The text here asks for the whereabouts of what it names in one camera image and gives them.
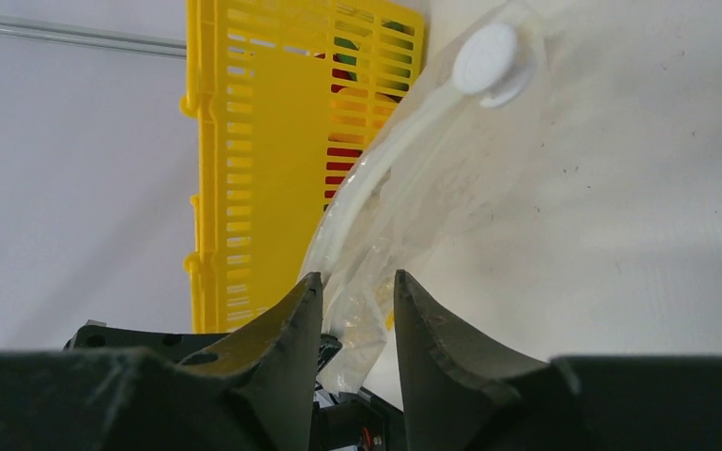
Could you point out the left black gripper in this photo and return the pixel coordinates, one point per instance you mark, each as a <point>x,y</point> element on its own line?
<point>149,345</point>

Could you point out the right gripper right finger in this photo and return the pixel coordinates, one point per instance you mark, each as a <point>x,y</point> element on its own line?
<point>462,390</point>

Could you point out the clear zip top bag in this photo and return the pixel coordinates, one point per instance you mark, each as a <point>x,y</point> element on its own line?
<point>464,189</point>

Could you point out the yellow plastic basket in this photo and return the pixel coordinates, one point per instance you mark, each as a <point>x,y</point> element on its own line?
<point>287,95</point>

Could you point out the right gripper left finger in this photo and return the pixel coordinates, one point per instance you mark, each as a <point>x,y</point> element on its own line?
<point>250,390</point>

